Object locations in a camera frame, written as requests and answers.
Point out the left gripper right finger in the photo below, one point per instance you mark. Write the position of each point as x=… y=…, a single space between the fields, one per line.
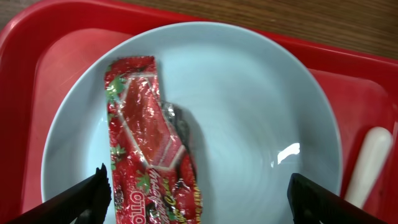
x=313 y=204

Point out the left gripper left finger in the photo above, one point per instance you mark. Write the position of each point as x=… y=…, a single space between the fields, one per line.
x=85 y=202

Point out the red snack wrapper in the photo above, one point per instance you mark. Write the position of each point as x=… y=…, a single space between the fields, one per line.
x=154 y=173

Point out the white plastic spoon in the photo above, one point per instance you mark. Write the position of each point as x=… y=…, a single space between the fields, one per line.
x=374 y=151

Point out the light blue plate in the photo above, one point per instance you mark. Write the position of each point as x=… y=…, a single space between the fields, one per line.
x=256 y=116

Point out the red serving tray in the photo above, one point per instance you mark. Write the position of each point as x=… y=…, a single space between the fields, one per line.
x=48 y=46

